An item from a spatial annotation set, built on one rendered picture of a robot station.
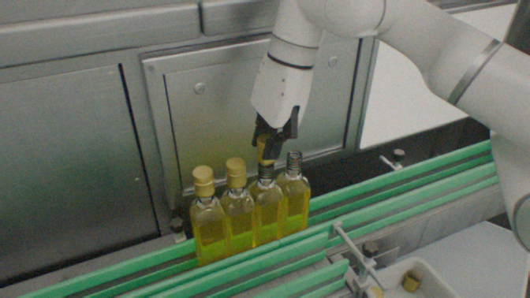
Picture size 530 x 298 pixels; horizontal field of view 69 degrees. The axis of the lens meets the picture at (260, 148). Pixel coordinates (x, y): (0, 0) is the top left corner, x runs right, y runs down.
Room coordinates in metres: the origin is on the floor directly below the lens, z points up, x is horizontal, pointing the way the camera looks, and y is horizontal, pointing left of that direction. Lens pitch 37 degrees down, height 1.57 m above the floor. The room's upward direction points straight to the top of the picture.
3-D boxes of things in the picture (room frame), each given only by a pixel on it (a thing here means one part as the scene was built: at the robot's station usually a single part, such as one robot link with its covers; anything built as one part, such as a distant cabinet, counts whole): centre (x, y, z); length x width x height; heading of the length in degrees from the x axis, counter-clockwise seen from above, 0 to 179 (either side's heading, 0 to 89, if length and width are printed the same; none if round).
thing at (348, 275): (0.50, -0.18, 0.85); 0.09 x 0.04 x 0.07; 24
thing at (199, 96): (0.78, -0.21, 1.15); 0.90 x 0.03 x 0.34; 114
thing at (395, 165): (0.76, -0.33, 0.94); 0.07 x 0.04 x 0.13; 24
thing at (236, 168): (0.51, 0.04, 1.14); 0.04 x 0.04 x 0.04
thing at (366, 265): (0.48, -0.19, 0.95); 0.17 x 0.03 x 0.12; 24
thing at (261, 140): (0.54, -0.01, 1.17); 0.04 x 0.04 x 0.04
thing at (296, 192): (0.56, -0.06, 0.99); 0.06 x 0.06 x 0.21; 23
